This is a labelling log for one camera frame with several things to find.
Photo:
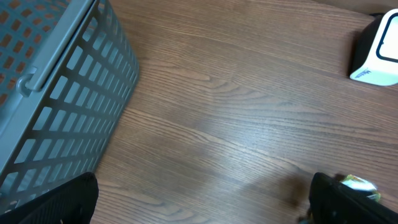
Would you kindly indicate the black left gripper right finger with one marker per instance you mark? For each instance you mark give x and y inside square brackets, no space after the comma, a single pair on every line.
[331,202]

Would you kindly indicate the green snack pouch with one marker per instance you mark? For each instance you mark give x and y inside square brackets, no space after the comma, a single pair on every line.
[362,186]

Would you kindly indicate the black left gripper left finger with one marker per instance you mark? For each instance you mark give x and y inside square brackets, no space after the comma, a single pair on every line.
[72,202]

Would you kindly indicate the grey plastic mesh basket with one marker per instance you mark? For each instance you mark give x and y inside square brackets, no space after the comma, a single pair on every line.
[67,73]

